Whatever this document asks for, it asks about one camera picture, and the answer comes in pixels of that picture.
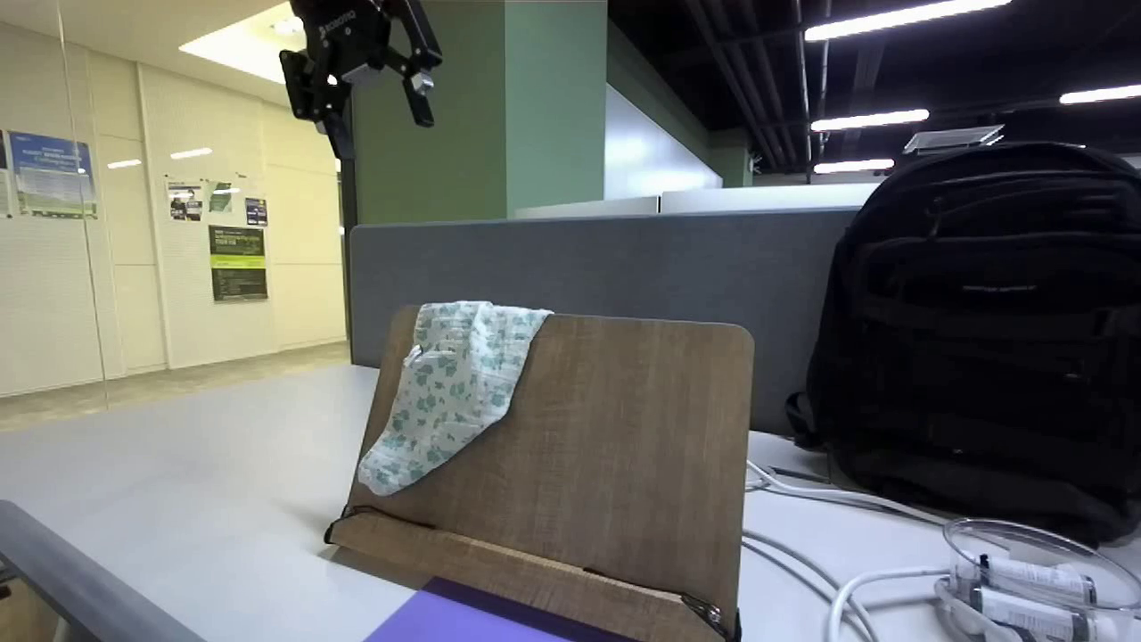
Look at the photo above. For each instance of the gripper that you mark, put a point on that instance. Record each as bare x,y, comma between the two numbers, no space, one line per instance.
343,36

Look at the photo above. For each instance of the white and green cloth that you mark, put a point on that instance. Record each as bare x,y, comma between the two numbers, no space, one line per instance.
455,383

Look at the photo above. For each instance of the wooden board book stand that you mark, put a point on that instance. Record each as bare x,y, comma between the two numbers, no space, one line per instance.
615,428

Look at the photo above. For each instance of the small dark blue poster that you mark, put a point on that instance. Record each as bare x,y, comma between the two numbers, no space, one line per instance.
256,212

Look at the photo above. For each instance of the small green poster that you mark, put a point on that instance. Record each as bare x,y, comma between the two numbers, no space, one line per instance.
221,197

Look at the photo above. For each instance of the small photo poster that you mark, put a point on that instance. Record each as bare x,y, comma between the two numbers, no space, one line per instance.
184,201

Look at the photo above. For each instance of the dark green poster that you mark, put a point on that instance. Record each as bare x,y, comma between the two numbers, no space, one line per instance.
238,264

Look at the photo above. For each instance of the grey desk partition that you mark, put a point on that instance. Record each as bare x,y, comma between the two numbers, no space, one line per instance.
624,267

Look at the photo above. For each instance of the white partition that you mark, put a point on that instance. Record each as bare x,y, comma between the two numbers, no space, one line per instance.
713,198

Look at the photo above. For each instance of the ceiling light strip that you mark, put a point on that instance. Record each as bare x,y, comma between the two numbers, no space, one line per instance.
853,166
1101,94
900,17
869,119

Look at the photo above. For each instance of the purple sheet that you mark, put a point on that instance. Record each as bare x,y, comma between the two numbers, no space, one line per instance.
463,620

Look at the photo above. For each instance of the ceiling air vent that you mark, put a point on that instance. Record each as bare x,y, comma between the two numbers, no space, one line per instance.
954,139

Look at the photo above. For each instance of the black backpack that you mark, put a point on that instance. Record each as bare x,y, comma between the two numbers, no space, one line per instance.
980,339

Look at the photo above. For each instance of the clear plastic container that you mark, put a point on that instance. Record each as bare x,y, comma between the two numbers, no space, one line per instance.
1043,539

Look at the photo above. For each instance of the white tube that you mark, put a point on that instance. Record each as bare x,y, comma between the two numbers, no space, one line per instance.
1034,617
1038,578

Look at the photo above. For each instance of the grey partition rail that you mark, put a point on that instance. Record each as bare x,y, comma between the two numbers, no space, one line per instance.
80,580

